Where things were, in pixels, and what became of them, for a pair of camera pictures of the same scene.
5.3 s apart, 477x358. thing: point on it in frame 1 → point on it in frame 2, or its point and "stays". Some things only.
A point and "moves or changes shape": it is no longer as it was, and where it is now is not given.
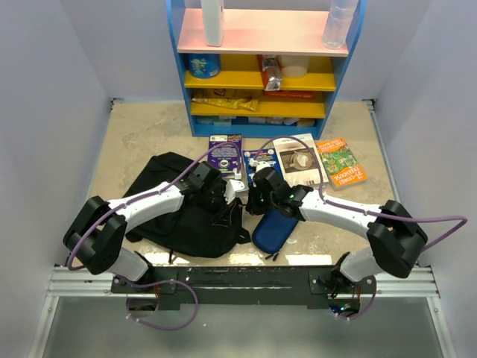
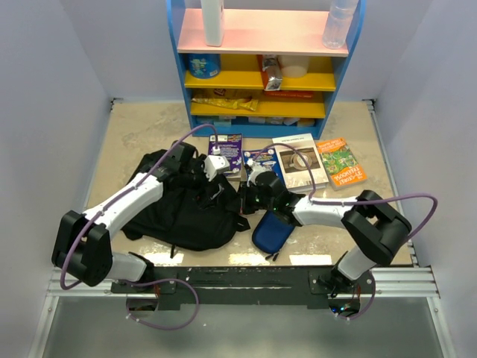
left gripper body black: (212, 201) → (197, 173)
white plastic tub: (293, 66) stays
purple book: (225, 158) stays
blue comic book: (268, 156) stays
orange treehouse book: (343, 168) stays
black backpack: (182, 230) moves or changes shape
